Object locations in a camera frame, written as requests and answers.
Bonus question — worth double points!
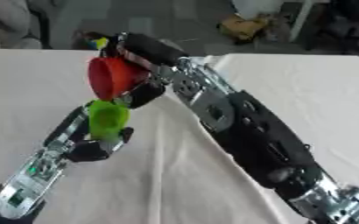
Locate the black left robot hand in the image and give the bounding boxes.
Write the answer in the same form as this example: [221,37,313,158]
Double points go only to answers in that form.
[41,100,137,164]

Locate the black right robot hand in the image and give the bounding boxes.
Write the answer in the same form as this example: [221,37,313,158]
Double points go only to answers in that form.
[98,31,192,110]

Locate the green plastic cup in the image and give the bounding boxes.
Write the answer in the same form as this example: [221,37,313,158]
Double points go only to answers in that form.
[86,99,132,143]

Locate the red plastic cup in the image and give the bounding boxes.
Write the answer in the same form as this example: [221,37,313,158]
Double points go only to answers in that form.
[86,56,152,102]

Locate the small yellow-green toy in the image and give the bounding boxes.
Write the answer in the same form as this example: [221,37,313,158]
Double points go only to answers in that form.
[82,31,111,51]

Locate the yellow bag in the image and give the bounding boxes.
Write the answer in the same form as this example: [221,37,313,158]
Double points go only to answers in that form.
[216,13,271,42]

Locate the person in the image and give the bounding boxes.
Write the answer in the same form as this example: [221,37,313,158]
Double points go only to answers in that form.
[0,0,46,50]

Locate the white furniture leg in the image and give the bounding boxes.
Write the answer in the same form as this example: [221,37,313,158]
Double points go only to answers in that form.
[286,0,318,44]

